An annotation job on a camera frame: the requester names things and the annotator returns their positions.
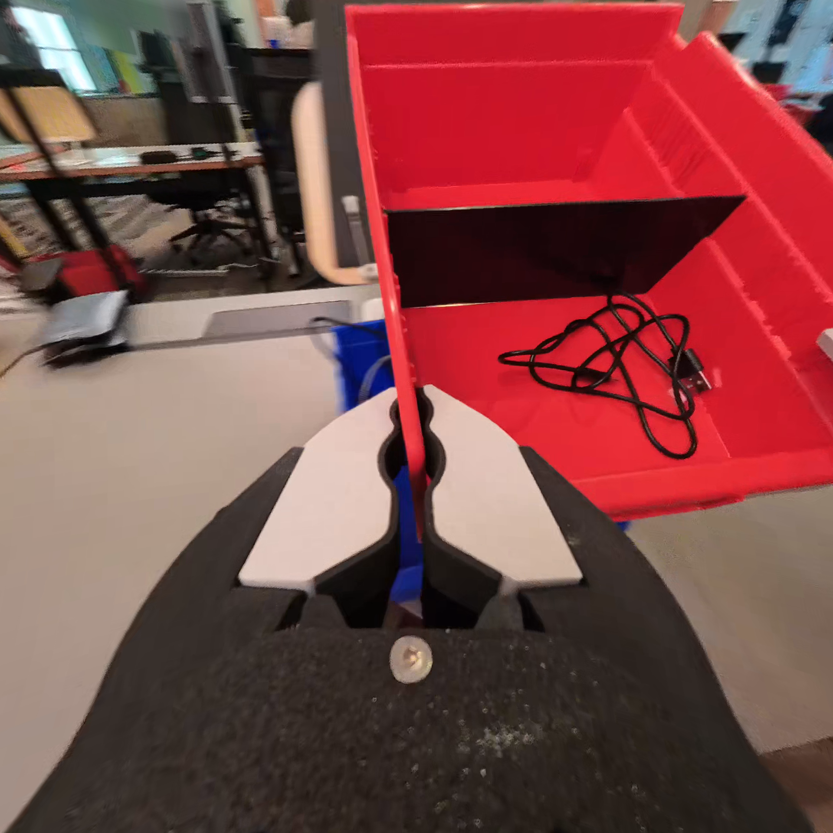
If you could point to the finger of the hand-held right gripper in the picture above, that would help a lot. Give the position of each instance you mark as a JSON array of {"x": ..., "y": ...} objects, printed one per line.
[{"x": 826, "y": 345}]

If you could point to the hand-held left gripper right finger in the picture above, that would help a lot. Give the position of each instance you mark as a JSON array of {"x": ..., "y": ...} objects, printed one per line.
[{"x": 501, "y": 514}]

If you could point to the wood-framed black board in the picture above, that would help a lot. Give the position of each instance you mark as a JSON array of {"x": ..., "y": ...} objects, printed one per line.
[{"x": 319, "y": 195}]

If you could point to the grey desk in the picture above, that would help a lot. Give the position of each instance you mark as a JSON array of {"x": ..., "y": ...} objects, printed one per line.
[{"x": 130, "y": 455}]

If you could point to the blue storage bin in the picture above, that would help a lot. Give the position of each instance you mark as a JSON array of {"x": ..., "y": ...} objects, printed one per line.
[{"x": 358, "y": 351}]

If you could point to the red storage bin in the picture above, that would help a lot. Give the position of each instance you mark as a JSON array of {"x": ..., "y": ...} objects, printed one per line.
[{"x": 488, "y": 117}]

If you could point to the black office chair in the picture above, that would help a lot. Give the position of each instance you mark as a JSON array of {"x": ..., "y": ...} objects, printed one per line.
[{"x": 208, "y": 221}]

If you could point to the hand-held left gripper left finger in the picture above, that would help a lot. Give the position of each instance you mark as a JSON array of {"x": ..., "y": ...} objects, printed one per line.
[{"x": 325, "y": 514}]

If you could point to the wooden table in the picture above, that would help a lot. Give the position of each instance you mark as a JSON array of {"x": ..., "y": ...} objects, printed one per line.
[{"x": 130, "y": 162}]

